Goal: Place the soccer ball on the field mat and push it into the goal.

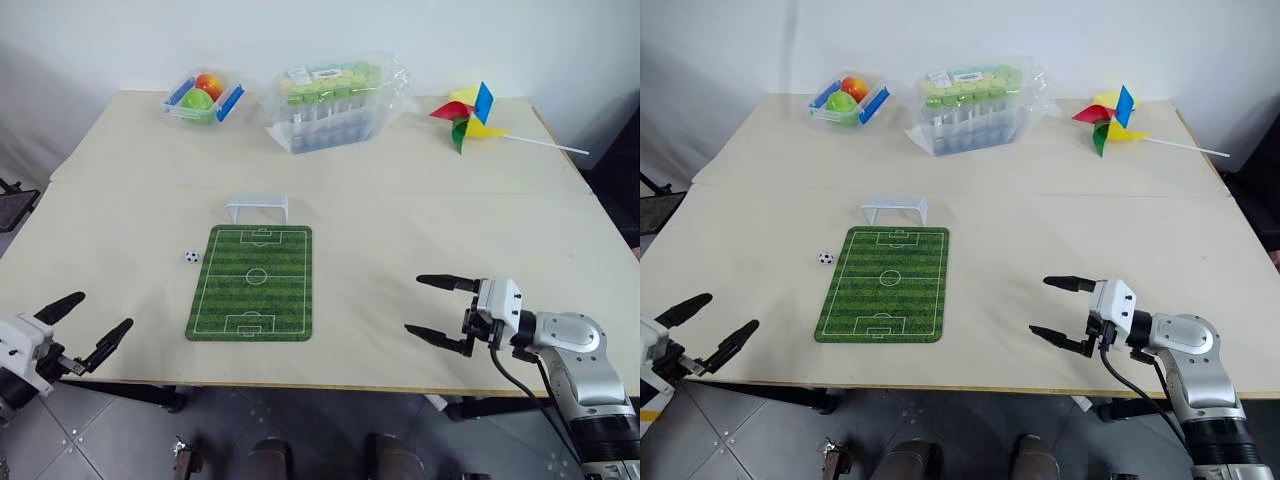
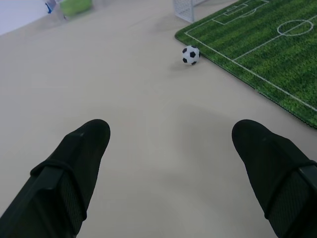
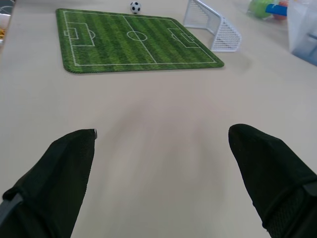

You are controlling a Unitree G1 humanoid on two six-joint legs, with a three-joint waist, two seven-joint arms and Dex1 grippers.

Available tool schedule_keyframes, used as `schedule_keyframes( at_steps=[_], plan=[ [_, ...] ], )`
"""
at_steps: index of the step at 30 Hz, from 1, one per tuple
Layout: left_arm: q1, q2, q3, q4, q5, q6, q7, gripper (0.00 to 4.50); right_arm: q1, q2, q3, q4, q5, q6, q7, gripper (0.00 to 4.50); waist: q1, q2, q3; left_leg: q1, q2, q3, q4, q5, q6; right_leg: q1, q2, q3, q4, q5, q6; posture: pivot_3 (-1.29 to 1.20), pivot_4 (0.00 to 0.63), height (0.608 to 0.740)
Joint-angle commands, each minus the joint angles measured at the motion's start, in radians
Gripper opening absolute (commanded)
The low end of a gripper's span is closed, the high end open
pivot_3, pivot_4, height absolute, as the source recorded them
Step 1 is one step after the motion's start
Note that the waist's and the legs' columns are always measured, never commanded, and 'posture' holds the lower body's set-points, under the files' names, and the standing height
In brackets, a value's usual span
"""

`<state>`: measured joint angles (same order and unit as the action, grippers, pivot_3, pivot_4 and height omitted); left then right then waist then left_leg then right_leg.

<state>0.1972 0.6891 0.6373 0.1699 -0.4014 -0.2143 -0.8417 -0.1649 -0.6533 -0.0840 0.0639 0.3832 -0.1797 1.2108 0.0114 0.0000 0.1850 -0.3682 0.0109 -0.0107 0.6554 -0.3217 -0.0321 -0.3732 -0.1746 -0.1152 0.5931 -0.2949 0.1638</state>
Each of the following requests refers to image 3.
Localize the white toy goal with net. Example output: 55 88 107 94
183 0 243 53

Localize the orange toy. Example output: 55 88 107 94
272 0 290 21

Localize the white bowl with snacks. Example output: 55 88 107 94
0 0 16 47

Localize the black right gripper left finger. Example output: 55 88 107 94
0 128 98 238

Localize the blue tube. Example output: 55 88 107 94
265 3 288 16

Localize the green round toy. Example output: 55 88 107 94
247 0 274 18

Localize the green soccer field mat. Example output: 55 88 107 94
55 8 225 74

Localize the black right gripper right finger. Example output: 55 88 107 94
228 123 317 238

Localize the clear plastic storage box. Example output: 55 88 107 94
286 0 317 66

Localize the small black-white soccer ball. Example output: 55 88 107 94
130 1 142 14

